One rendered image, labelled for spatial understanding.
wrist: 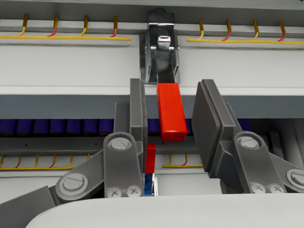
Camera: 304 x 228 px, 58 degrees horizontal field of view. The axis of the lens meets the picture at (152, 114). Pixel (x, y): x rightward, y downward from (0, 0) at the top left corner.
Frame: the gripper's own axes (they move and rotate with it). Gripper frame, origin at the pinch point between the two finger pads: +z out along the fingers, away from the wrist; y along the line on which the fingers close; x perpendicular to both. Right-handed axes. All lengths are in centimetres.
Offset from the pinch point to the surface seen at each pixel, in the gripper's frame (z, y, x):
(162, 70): 4.2, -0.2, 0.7
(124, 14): 9.6, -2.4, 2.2
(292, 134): 13.7, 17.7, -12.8
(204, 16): 9.6, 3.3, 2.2
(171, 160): 13.5, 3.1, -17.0
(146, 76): 5.8, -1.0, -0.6
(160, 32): 6.2, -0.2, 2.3
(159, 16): 7.9, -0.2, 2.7
